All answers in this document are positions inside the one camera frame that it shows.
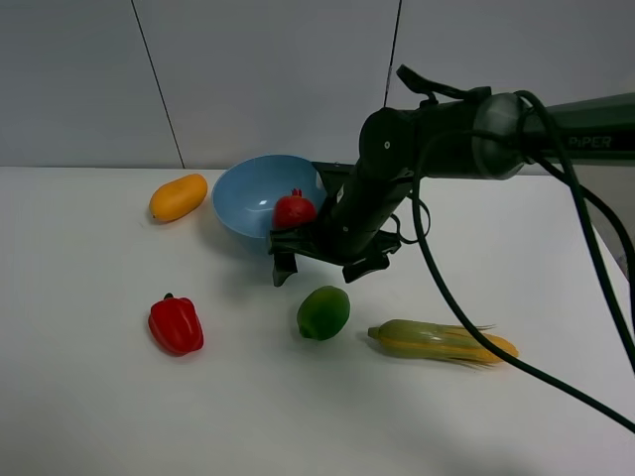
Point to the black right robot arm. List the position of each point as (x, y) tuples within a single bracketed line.
[(453, 134)]

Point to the red pomegranate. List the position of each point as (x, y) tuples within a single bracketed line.
[(293, 210)]

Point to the red bell pepper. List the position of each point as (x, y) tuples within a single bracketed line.
[(175, 326)]

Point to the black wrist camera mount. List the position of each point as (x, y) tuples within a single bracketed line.
[(330, 178)]

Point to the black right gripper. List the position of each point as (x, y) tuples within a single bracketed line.
[(347, 233)]

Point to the blue plastic bowl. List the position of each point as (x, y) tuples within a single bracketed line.
[(243, 198)]

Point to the green lime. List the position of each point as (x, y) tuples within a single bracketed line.
[(323, 313)]

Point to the yellow orange mango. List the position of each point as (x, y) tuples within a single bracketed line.
[(177, 198)]

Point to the corn cob with husk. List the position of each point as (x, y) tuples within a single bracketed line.
[(412, 339)]

